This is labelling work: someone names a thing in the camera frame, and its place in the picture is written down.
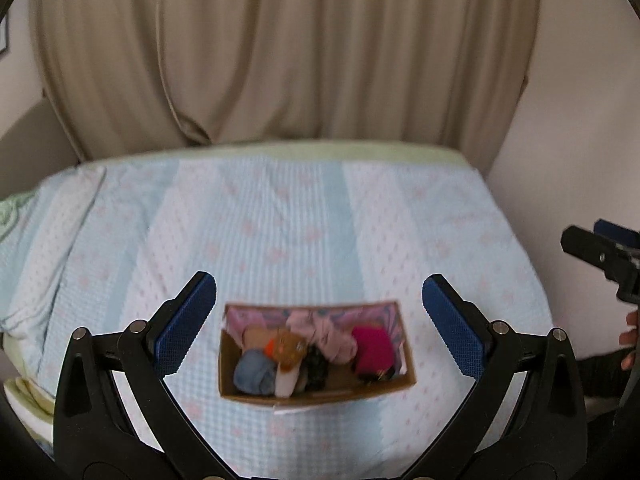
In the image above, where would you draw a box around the pink fabric bow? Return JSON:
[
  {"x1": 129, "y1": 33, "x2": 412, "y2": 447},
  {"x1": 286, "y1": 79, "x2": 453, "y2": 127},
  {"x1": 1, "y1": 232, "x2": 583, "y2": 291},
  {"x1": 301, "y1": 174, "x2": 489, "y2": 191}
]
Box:
[{"x1": 311, "y1": 314, "x2": 357, "y2": 365}]

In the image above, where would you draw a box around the cardboard box with pink lining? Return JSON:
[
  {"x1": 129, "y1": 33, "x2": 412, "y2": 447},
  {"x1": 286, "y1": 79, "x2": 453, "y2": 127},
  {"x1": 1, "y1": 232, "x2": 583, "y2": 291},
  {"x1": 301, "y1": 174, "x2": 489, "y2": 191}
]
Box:
[{"x1": 218, "y1": 301, "x2": 416, "y2": 408}]

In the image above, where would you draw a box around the red fluffy pom-pom scrunchie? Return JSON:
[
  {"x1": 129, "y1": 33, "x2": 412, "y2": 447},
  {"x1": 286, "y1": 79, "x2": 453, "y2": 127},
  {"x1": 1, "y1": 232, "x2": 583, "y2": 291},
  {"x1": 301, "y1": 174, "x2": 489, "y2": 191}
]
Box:
[{"x1": 264, "y1": 337, "x2": 281, "y2": 362}]

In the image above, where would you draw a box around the blue-grey plush cloth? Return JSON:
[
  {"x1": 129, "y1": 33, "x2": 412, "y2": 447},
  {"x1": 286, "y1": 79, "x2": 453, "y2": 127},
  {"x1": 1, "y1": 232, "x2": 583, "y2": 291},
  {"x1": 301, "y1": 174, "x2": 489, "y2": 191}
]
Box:
[{"x1": 233, "y1": 349, "x2": 278, "y2": 396}]

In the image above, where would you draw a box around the pink fluffy scrunchie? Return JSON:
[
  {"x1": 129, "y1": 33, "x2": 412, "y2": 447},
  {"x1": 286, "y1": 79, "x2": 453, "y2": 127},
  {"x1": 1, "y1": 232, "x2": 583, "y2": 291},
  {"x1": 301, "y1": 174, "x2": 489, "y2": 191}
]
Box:
[{"x1": 286, "y1": 310, "x2": 323, "y2": 341}]

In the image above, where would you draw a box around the person's right hand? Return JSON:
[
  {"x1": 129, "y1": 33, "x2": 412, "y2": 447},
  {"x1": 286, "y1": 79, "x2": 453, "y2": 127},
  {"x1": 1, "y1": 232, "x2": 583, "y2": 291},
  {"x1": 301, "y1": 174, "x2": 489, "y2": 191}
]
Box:
[{"x1": 618, "y1": 310, "x2": 639, "y2": 370}]

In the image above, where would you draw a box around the checked blue pink bedspread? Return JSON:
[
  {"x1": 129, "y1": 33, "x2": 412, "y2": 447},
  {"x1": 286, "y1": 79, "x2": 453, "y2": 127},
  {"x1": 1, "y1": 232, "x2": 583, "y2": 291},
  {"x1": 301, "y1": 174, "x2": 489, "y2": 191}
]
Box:
[{"x1": 1, "y1": 156, "x2": 552, "y2": 479}]

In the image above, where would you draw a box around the pale green mattress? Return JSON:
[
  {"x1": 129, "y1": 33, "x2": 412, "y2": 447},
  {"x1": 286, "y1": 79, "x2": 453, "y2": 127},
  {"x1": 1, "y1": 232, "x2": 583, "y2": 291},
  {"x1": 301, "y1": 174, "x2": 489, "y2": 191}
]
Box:
[{"x1": 1, "y1": 142, "x2": 466, "y2": 444}]

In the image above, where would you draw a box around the beige curtain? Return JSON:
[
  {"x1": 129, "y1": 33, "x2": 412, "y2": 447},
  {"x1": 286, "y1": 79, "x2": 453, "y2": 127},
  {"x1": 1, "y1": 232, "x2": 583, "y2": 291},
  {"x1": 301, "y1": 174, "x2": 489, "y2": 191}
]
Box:
[{"x1": 30, "y1": 0, "x2": 540, "y2": 171}]

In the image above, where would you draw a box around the magenta plush pouch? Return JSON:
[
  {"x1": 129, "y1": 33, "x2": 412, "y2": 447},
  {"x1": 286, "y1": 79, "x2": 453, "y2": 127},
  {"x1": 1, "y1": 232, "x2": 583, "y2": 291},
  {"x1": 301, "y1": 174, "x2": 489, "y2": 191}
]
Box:
[{"x1": 352, "y1": 325, "x2": 396, "y2": 382}]

